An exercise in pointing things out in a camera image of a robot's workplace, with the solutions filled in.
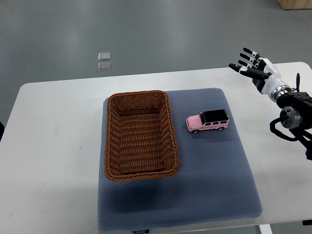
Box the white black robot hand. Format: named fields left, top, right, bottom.
left=229, top=47, right=291, bottom=101

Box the pink toy car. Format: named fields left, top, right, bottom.
left=186, top=109, right=230, bottom=134

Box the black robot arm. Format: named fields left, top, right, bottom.
left=270, top=73, right=312, bottom=160

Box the brown wicker basket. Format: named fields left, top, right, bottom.
left=104, top=90, right=180, bottom=182

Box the wooden box corner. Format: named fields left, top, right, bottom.
left=277, top=0, right=312, bottom=10

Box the blue grey cushion mat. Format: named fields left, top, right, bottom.
left=97, top=88, right=262, bottom=232

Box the white table leg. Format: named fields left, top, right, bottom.
left=258, top=224, right=273, bottom=234

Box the lower clear floor tile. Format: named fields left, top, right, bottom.
left=97, top=61, right=111, bottom=71

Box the clear floor tile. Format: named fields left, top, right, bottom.
left=97, top=52, right=111, bottom=61
left=97, top=61, right=111, bottom=71

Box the upper clear floor tile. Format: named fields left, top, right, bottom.
left=97, top=52, right=111, bottom=61

